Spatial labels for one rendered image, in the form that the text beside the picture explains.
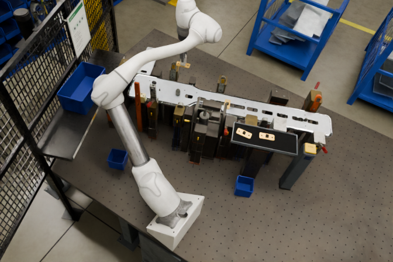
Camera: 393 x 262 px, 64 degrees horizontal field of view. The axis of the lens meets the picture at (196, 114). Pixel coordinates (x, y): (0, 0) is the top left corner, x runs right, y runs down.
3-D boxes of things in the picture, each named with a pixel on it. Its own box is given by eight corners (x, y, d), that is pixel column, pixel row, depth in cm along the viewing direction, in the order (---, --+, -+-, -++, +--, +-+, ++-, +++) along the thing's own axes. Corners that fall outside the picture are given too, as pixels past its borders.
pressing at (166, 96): (330, 113, 216) (331, 111, 215) (333, 140, 202) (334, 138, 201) (135, 73, 222) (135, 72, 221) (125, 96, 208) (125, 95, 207)
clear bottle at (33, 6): (51, 25, 177) (41, -7, 162) (45, 32, 173) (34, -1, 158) (40, 23, 178) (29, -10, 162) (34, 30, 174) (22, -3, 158)
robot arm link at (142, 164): (147, 205, 180) (140, 190, 200) (172, 191, 184) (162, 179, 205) (86, 82, 159) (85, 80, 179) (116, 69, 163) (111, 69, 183)
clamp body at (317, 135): (303, 161, 224) (324, 132, 196) (304, 176, 217) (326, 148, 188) (293, 159, 225) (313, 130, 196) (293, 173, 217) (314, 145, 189)
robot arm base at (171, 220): (177, 231, 161) (171, 223, 159) (155, 223, 178) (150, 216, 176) (198, 204, 170) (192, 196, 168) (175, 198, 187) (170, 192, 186)
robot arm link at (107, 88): (112, 68, 150) (109, 68, 163) (84, 95, 148) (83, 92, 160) (131, 87, 155) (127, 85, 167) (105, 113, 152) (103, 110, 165)
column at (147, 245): (175, 285, 230) (181, 262, 178) (141, 261, 238) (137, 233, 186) (196, 247, 248) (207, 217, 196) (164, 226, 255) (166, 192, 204)
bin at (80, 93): (108, 82, 209) (106, 67, 199) (86, 116, 190) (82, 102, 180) (85, 75, 210) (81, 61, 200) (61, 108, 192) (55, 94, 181)
